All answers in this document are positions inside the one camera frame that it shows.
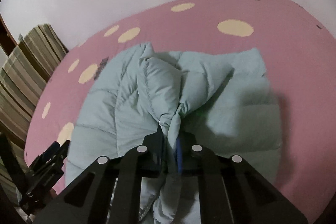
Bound pink polka dot bedsheet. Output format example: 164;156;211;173
24;0;335;223

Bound light blue puffer jacket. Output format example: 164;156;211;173
66;43;282;223

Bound striped green brown cushion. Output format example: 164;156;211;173
1;24;68;170

